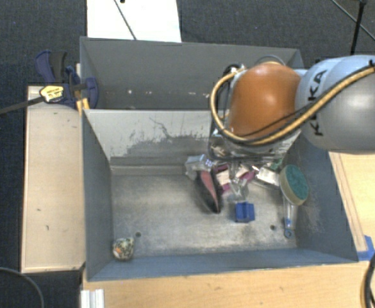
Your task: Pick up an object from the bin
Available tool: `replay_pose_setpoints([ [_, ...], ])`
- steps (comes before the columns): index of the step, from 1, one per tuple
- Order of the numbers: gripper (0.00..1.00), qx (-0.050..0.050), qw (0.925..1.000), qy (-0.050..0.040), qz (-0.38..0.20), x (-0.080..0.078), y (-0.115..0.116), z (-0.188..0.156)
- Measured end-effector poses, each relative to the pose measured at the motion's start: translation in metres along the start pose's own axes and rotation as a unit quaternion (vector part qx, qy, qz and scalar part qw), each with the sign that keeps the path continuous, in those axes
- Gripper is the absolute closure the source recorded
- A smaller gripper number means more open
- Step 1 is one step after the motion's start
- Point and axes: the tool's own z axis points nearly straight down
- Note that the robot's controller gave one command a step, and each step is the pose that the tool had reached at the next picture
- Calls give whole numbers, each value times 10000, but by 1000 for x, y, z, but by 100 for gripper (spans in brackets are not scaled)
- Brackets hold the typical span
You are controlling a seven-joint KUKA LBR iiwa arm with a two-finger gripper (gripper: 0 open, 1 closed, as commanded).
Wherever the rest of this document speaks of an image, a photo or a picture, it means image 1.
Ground grey metal bin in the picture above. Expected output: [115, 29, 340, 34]
[79, 36, 360, 282]

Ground pale wood board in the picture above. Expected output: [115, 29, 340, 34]
[20, 86, 87, 274]

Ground black and red pouch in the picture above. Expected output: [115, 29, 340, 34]
[193, 170, 222, 214]

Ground speckled white ball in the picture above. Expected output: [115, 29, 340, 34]
[112, 236, 135, 262]

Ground green round dish brush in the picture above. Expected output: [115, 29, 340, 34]
[278, 164, 310, 239]

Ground silver foil packet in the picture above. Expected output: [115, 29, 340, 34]
[185, 155, 207, 181]

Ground pink and white box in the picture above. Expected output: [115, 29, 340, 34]
[213, 164, 257, 196]

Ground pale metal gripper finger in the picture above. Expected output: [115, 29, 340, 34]
[238, 168, 251, 204]
[228, 164, 240, 202]

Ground blue plastic block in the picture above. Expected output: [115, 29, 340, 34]
[234, 201, 256, 223]

